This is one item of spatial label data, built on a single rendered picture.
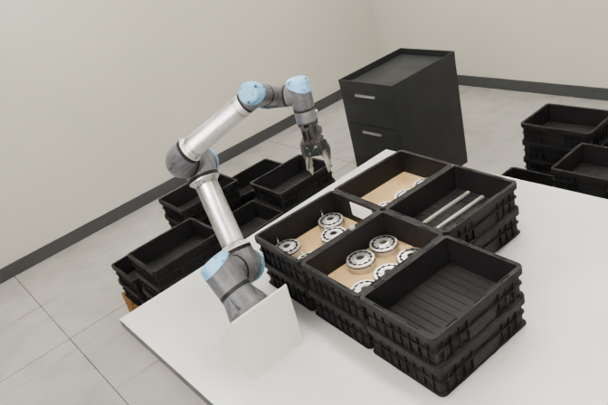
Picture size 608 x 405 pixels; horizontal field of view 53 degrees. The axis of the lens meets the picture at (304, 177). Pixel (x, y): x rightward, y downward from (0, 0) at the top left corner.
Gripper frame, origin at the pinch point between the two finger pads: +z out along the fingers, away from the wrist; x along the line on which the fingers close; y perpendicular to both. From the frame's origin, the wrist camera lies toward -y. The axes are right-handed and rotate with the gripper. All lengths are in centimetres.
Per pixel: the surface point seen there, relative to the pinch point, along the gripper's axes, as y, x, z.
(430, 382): 64, 31, 41
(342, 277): 24.2, 3.7, 30.8
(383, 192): -32.6, 16.6, 30.7
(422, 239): 13.5, 32.0, 25.8
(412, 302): 40, 27, 31
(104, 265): -131, -197, 113
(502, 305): 47, 54, 30
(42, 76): -188, -222, -13
